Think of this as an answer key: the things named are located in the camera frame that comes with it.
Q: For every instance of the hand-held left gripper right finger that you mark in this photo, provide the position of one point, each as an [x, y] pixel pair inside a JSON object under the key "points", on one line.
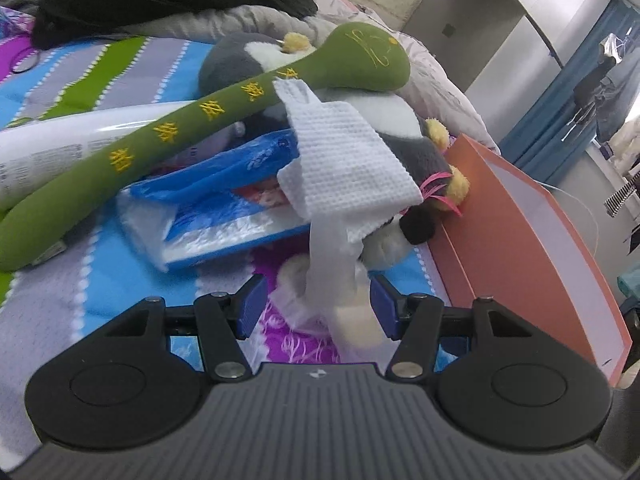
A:
{"points": [[382, 306]]}

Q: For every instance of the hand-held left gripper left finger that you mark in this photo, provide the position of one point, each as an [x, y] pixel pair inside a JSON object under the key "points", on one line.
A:
{"points": [[252, 306]]}

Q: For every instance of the translucent white plastic bag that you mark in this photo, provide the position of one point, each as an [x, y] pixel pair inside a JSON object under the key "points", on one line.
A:
{"points": [[330, 260]]}

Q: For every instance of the blue tissue packet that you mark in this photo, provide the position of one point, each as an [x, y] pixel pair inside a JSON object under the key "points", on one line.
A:
{"points": [[215, 215]]}

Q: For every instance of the pink feather tassel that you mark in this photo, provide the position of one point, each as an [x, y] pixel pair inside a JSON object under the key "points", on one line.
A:
{"points": [[434, 191]]}

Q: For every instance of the orange cardboard box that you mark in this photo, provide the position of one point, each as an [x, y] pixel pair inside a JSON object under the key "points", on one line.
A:
{"points": [[490, 240]]}

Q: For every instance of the white waffle cloth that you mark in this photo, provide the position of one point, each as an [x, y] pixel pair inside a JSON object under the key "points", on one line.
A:
{"points": [[345, 160]]}

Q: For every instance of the floral striped bedsheet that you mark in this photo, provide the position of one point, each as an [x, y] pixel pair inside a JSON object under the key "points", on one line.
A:
{"points": [[75, 310]]}

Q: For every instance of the green plush massage stick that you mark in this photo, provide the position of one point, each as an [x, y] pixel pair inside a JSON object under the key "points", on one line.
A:
{"points": [[200, 120]]}

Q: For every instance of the pale grey quilt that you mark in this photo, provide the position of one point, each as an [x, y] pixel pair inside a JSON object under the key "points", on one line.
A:
{"points": [[440, 85]]}

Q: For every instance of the grey penguin plush toy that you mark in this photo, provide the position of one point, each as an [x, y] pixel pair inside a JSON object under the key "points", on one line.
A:
{"points": [[230, 60]]}

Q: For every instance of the white tube bottle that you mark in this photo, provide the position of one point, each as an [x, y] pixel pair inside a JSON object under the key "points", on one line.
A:
{"points": [[60, 135]]}

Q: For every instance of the blue curtain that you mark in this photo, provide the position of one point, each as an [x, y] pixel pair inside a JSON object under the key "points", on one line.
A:
{"points": [[550, 110]]}

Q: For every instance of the striped hanging garment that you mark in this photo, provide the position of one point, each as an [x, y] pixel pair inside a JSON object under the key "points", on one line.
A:
{"points": [[622, 192]]}

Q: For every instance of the white hanging garment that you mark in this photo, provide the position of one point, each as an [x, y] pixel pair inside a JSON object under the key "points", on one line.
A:
{"points": [[625, 142]]}

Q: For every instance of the grey wardrobe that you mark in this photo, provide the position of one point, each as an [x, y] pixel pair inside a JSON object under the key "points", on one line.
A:
{"points": [[490, 20]]}

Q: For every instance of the dark hanging jacket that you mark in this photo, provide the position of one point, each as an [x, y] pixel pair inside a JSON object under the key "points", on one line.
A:
{"points": [[595, 85]]}

